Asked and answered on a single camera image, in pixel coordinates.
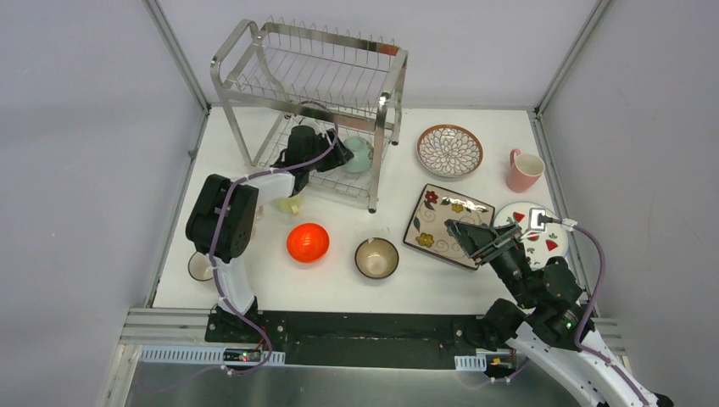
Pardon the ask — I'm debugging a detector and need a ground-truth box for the small clear glass cup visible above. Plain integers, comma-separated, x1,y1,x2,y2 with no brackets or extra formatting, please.
187,252,214,282

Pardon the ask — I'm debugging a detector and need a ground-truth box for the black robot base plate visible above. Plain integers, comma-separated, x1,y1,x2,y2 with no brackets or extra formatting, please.
205,309,504,370

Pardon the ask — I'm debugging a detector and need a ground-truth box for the pink ceramic mug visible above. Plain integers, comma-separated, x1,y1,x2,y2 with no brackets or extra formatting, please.
506,148,545,192

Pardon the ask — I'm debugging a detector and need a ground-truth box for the brown patterned ceramic bowl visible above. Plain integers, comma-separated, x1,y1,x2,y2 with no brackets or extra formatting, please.
354,237,399,280

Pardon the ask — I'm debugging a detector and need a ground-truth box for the square flower pattern plate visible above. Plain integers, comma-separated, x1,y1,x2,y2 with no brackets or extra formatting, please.
403,184,495,270

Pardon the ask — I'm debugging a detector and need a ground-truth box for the mint green ceramic bowl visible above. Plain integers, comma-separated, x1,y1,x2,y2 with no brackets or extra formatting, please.
343,136,373,174

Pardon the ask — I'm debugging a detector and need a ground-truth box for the watermelon pattern round plate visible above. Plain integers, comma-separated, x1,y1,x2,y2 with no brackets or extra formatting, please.
492,201,569,270

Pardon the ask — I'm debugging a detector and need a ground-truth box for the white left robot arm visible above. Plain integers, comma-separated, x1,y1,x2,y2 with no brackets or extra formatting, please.
185,124,354,343

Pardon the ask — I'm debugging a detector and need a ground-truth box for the stainless steel dish rack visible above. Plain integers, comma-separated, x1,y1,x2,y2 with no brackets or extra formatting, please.
210,20,409,213

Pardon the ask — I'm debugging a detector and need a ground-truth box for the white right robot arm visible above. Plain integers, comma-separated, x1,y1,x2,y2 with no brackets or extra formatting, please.
444,220,673,406

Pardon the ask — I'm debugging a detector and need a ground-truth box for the orange plastic bowl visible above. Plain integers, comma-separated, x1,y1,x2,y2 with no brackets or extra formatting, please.
286,223,330,264

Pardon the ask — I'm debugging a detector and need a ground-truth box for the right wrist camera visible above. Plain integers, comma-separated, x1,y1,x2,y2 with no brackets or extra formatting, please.
527,207,550,232

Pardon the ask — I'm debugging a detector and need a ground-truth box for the round floral pattern plate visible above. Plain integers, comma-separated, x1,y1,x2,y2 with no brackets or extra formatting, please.
416,124,484,178

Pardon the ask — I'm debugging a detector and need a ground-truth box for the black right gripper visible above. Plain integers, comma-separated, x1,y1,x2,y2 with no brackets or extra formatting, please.
443,219,535,309

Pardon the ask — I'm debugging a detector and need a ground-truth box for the pale yellow ceramic mug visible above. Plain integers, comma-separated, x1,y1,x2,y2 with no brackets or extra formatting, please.
277,194,303,215

